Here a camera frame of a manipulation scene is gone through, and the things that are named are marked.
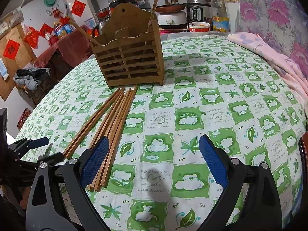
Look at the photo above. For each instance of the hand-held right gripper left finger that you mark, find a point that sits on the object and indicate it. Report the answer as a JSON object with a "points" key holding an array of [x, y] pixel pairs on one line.
{"points": [[95, 160]]}

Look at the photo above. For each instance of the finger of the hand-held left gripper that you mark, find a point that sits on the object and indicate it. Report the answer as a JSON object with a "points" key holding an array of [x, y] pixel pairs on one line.
{"points": [[38, 142], [53, 160]]}

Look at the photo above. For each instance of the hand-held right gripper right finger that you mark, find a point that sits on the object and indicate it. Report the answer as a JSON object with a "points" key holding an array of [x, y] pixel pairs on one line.
{"points": [[213, 163]]}

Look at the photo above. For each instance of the pile of wooden chopsticks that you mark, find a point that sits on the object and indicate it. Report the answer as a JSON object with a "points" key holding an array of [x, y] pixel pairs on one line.
{"points": [[118, 115]]}

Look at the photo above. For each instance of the wooden slatted utensil holder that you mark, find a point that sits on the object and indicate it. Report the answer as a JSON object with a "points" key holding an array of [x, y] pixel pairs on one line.
{"points": [[127, 62]]}

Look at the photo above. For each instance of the wooden chopstick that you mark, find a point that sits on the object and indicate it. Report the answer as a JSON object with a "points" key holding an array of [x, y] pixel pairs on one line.
{"points": [[81, 30], [155, 4]]}

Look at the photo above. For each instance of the red patterned box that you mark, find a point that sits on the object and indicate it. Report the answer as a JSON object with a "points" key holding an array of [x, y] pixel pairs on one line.
{"points": [[24, 119]]}

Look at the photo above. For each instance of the wicker chair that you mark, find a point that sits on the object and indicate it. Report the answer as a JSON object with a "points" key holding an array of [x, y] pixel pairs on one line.
{"points": [[31, 96]]}

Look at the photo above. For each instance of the green white printed tablecloth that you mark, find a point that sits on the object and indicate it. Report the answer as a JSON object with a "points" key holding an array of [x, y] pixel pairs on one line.
{"points": [[192, 101]]}

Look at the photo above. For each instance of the pile of grey clothes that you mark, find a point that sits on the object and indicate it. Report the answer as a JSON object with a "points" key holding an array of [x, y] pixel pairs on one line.
{"points": [[31, 77]]}

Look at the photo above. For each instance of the brown wooden board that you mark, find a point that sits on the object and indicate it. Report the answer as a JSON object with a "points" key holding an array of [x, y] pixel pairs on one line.
{"points": [[16, 69]]}

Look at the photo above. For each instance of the brown wooden chair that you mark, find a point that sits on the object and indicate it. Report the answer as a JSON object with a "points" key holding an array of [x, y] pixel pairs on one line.
{"points": [[304, 149]]}

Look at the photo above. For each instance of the red paper decoration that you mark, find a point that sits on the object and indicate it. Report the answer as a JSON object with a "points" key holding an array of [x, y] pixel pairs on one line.
{"points": [[77, 8], [45, 30], [11, 49]]}

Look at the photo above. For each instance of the dark red cloth cover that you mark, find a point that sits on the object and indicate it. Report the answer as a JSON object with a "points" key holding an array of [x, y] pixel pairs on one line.
{"points": [[65, 48]]}

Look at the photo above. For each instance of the red plastic bag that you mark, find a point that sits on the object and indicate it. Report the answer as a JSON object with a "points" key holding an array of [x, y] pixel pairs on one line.
{"points": [[31, 37]]}

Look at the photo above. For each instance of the pink floral cloth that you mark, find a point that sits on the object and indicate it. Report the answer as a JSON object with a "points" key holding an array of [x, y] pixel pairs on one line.
{"points": [[276, 57]]}

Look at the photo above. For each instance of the steel kettle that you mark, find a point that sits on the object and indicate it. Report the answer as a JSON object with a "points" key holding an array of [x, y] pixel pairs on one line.
{"points": [[98, 28]]}

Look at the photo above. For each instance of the red white bowl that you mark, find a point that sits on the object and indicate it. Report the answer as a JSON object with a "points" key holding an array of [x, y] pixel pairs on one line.
{"points": [[199, 30]]}

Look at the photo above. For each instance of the green plate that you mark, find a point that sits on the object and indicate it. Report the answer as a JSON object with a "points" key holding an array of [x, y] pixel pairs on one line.
{"points": [[50, 1]]}

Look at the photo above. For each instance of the white electric hot pot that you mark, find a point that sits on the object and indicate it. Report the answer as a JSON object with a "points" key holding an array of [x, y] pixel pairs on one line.
{"points": [[172, 19]]}

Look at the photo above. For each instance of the clear plastic oil bottle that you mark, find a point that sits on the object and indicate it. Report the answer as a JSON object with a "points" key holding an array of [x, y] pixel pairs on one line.
{"points": [[219, 12]]}

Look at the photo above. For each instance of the silver electric pressure cooker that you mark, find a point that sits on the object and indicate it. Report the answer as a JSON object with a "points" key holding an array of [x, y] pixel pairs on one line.
{"points": [[199, 9]]}

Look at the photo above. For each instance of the copper frying pan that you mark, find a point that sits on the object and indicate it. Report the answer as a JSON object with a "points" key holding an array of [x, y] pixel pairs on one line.
{"points": [[170, 7]]}

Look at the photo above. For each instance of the floral foil sheet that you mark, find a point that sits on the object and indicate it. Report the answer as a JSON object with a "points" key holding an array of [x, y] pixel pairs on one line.
{"points": [[276, 9]]}

